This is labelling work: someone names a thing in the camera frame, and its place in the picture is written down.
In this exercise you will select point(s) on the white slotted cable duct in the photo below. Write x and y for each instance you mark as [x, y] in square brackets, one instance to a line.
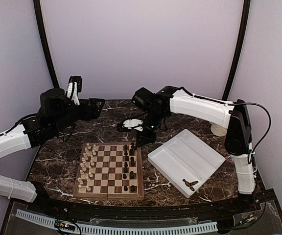
[115, 227]

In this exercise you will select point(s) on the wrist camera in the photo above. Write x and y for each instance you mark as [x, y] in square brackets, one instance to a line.
[74, 87]
[130, 124]

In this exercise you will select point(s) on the wooden chess board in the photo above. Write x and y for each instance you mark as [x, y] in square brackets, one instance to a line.
[108, 182]

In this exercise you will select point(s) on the white plastic tray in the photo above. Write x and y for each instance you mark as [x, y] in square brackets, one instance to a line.
[185, 156]

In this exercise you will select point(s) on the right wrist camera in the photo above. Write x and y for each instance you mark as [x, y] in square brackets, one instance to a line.
[130, 124]

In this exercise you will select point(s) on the black frame post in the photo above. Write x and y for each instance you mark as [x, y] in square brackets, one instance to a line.
[238, 48]
[44, 43]

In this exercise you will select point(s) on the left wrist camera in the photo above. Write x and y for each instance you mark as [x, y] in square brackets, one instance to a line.
[74, 87]

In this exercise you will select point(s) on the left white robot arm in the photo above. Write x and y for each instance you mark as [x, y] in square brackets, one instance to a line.
[57, 112]

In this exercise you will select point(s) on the cream ceramic mug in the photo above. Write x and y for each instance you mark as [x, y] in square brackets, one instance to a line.
[218, 130]

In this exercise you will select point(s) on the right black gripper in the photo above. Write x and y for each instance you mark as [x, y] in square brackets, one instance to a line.
[146, 138]

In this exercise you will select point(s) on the dark pawns on board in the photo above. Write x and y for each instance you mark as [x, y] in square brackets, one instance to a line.
[129, 164]

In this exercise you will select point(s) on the left black frame post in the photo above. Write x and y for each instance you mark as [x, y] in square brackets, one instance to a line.
[44, 43]

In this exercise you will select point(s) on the dark chess pieces pile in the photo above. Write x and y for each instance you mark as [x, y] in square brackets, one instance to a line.
[190, 184]

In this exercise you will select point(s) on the white chess pieces row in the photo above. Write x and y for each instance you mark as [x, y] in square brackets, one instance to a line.
[86, 170]

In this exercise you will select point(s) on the right black frame post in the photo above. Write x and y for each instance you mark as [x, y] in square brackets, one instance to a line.
[238, 48]

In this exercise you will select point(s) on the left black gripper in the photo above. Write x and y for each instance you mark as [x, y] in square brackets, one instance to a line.
[95, 112]

